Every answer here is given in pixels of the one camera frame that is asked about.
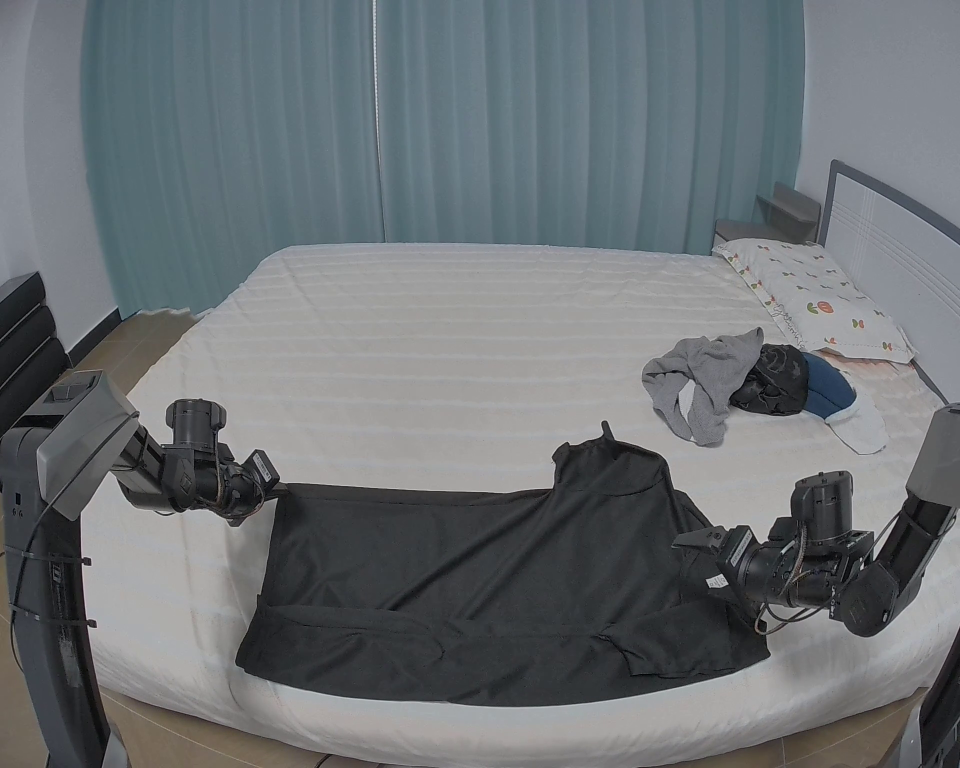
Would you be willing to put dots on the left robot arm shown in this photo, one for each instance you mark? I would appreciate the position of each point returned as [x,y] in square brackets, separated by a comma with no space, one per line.
[82,427]

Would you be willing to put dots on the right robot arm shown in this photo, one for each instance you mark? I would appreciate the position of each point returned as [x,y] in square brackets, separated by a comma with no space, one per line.
[825,502]

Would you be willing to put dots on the blue-green curtain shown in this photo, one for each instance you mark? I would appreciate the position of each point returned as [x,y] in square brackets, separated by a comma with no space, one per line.
[240,150]
[585,120]

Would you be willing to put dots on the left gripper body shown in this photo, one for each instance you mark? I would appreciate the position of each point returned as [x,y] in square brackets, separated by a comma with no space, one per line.
[240,487]

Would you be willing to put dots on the black T-shirt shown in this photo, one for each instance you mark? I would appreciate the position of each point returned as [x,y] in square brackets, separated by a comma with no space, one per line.
[487,570]

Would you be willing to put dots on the bed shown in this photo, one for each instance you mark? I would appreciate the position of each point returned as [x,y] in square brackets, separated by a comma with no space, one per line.
[465,352]

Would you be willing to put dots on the dark blue and white garment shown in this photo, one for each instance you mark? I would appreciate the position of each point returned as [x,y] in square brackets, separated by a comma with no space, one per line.
[829,390]

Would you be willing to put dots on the black chest of drawers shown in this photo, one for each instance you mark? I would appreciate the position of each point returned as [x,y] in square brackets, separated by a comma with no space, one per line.
[26,337]

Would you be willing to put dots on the grey bedside table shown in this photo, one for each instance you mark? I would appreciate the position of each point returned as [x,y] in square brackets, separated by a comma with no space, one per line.
[787,202]

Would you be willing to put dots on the white printed pillow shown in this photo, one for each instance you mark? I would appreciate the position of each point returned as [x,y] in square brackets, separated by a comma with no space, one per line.
[817,292]

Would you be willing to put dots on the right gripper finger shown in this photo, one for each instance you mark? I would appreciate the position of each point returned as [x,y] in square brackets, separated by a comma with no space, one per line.
[705,541]

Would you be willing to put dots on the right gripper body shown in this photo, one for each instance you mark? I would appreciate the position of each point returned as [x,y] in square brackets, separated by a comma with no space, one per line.
[765,574]

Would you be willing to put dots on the grey garment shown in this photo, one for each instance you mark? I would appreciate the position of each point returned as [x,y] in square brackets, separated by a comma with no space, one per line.
[712,367]

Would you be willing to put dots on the black shiny garment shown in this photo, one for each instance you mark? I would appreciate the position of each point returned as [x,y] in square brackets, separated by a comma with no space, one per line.
[776,379]

